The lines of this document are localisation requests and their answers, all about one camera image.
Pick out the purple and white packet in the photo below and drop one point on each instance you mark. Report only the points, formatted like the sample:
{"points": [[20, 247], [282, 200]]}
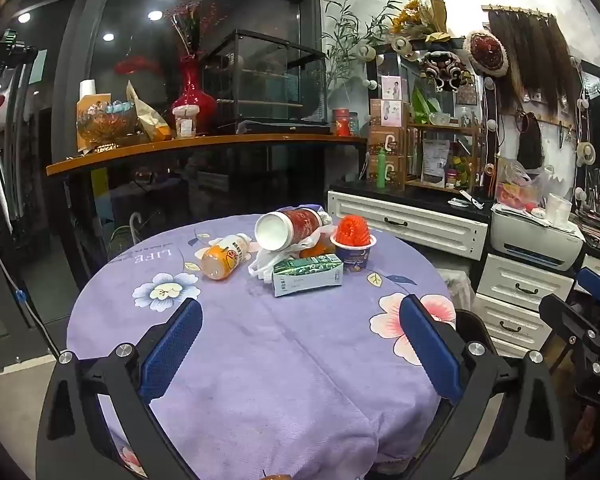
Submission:
{"points": [[307, 208]]}

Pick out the green bottle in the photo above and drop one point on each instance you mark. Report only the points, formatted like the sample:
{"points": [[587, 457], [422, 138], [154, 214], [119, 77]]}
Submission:
{"points": [[381, 170]]}

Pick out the dried yellow flower bouquet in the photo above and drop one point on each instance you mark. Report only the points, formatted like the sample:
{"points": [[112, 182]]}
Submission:
{"points": [[417, 17]]}

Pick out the patterned glass bowl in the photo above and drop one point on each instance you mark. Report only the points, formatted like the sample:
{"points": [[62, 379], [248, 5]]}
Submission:
{"points": [[106, 122]]}

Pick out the white and dark pouch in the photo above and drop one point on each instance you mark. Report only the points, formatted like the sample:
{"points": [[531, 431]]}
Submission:
{"points": [[435, 160]]}

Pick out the wooden shelf with items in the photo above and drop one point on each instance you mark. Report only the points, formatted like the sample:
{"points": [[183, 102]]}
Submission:
{"points": [[394, 66]]}

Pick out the curved wooden counter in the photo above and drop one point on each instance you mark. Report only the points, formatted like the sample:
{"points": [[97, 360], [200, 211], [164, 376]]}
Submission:
{"points": [[180, 147]]}

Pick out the red paper tube cup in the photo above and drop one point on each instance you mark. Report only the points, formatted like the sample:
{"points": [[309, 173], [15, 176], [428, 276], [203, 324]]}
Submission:
{"points": [[300, 225]]}

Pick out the black frame wall mirror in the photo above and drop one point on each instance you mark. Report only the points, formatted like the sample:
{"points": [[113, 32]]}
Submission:
{"points": [[597, 125]]}

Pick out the red dried flower bouquet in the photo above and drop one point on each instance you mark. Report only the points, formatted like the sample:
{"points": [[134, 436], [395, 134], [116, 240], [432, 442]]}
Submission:
{"points": [[187, 25]]}

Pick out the round red embroidered hat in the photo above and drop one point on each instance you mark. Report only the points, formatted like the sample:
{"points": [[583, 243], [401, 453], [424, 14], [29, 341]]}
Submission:
{"points": [[486, 54]]}

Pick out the white paper roll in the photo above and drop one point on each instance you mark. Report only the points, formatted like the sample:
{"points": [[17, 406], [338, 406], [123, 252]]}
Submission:
{"points": [[87, 89]]}

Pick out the brown cardboard box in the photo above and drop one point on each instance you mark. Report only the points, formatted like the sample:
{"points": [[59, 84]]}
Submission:
{"points": [[387, 142], [395, 175]]}

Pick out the white plastic bag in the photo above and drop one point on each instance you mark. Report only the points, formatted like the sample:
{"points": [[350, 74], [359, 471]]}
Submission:
{"points": [[264, 264]]}

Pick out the brown box with photo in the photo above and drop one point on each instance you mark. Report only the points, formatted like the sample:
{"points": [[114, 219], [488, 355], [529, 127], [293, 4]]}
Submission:
{"points": [[390, 114]]}

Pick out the orange juice bottle white label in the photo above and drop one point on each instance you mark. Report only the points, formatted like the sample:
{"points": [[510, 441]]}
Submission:
{"points": [[220, 260]]}

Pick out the white plastic container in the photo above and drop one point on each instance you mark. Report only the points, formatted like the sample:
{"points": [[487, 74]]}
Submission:
{"points": [[558, 209]]}

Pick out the red tin can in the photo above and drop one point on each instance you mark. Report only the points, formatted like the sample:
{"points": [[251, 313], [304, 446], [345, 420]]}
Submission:
{"points": [[341, 122]]}

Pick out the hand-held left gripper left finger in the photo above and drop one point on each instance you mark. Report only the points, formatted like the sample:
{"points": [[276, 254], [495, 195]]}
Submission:
{"points": [[172, 350]]}

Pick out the purple floral tablecloth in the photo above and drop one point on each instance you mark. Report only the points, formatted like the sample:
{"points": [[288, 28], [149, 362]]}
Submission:
{"points": [[260, 360]]}

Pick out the yellow snack bag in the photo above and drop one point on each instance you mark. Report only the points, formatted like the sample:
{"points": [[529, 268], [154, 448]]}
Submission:
{"points": [[150, 122]]}

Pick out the red spiky plastic ball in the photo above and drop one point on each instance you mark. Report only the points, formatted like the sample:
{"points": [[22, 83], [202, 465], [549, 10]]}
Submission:
{"points": [[352, 230]]}

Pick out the photo card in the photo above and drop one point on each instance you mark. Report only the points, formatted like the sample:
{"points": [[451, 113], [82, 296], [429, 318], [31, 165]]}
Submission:
{"points": [[391, 88]]}

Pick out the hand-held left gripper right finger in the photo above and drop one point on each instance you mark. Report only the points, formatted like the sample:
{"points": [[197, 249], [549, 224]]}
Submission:
{"points": [[430, 350]]}

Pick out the white printer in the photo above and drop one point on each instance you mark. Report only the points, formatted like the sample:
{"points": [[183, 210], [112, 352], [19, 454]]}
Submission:
{"points": [[535, 240]]}

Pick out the small straw hat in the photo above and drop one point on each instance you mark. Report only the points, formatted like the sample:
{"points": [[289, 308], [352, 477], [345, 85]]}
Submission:
{"points": [[404, 45]]}

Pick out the green leafy plant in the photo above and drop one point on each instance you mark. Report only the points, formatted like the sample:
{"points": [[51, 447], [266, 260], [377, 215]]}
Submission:
{"points": [[345, 35]]}

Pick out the black hair bundle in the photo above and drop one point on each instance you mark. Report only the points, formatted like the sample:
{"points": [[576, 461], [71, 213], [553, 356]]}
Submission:
{"points": [[530, 142]]}

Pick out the ornate headdress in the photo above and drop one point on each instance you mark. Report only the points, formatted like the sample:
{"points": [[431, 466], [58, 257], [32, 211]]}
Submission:
{"points": [[442, 70]]}

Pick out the white drawer front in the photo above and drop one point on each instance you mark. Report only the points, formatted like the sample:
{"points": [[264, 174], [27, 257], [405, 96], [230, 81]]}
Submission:
{"points": [[597, 262]]}

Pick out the small wooden rack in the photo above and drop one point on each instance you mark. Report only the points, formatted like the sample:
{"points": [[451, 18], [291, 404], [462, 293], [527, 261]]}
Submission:
{"points": [[442, 125]]}

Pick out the black frame glass display case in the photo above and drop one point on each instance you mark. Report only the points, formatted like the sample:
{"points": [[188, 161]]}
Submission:
{"points": [[265, 85]]}

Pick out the red ceramic vase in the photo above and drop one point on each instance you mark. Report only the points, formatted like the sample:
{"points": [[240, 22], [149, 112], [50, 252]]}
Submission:
{"points": [[195, 95]]}

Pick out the green drink carton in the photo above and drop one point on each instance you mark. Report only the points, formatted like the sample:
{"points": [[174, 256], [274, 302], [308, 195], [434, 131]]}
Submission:
{"points": [[305, 276]]}

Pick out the waste bin with pale liner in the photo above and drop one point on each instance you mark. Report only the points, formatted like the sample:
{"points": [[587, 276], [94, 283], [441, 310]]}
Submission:
{"points": [[457, 285]]}

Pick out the row of brown hair extensions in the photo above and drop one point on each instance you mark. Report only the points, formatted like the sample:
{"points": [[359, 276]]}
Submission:
{"points": [[530, 60]]}

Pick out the blue paper cup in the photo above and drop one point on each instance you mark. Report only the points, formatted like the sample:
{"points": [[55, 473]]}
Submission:
{"points": [[354, 257]]}

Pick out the clear bag with red contents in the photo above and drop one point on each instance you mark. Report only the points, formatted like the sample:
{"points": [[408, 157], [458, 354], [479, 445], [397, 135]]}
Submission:
{"points": [[517, 190]]}

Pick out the clear plastic jar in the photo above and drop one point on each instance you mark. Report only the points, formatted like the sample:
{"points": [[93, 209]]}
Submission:
{"points": [[186, 122]]}

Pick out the wide white drawer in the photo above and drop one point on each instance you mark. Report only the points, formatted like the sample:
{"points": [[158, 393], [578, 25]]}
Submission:
{"points": [[410, 222]]}

